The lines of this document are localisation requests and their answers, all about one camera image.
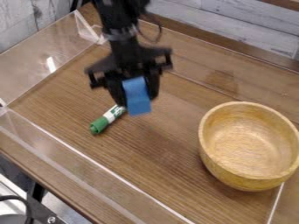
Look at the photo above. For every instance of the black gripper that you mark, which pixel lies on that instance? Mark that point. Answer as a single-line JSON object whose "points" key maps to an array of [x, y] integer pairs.
{"points": [[129, 60]]}

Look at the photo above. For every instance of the blue foam block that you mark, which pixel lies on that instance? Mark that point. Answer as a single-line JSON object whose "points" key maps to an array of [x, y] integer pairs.
{"points": [[138, 102]]}

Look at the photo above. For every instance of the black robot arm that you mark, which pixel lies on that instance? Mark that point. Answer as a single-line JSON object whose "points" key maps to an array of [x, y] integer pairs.
{"points": [[119, 15]]}

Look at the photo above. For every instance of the brown wooden bowl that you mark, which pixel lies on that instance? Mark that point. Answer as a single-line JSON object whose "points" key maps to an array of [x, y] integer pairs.
{"points": [[248, 145]]}

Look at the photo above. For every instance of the green white dry-erase marker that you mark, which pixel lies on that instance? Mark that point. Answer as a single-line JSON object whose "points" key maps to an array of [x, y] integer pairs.
{"points": [[108, 117]]}

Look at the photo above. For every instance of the clear acrylic tray wall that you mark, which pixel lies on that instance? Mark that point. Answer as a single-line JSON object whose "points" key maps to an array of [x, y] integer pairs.
{"points": [[138, 174]]}

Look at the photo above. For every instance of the black metal table bracket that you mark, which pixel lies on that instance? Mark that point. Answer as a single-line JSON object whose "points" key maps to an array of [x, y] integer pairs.
{"points": [[41, 214]]}

